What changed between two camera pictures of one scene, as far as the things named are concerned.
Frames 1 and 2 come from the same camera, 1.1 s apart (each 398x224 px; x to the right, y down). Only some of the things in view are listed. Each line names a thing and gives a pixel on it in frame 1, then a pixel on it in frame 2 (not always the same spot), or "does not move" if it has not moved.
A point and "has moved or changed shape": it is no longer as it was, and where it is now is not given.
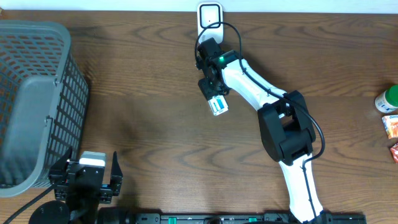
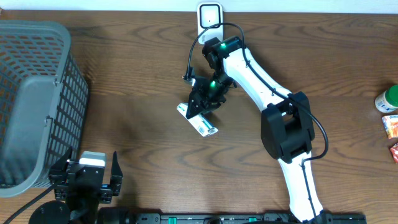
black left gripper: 104,193 does not move
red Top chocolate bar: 394,150 does not move
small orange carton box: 390,124 does not move
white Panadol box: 218,105 has moved or changed shape
